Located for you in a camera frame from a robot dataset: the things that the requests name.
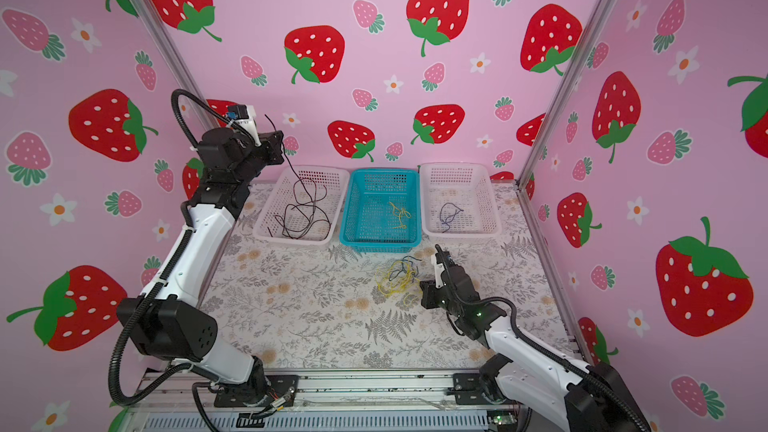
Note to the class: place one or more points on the left white plastic basket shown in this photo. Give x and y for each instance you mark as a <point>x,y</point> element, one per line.
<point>303,209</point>

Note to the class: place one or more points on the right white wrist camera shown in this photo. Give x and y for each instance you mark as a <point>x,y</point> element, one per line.
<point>441,262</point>

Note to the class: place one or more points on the white plastic basket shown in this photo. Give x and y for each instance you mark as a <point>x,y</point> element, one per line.
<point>458,202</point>
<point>303,209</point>

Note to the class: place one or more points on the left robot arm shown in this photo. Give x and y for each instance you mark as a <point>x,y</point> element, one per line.
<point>165,321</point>

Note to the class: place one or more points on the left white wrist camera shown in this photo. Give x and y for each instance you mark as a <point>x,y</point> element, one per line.
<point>244,116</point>

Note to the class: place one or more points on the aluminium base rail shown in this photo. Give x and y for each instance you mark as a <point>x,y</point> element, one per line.
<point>347,400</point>

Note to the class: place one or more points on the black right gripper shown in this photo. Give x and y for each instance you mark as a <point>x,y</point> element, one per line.
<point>427,293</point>

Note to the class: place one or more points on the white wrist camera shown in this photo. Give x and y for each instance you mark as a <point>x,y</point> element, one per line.
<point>244,116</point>
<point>441,262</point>

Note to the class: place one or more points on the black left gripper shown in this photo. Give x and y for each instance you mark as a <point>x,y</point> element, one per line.
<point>268,148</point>

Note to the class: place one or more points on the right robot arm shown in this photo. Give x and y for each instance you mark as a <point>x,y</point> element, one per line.
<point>568,392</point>

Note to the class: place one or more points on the right white plastic basket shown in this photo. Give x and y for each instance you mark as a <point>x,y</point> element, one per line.
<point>458,202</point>

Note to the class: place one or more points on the teal plastic basket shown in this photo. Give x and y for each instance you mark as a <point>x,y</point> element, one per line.
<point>382,211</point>

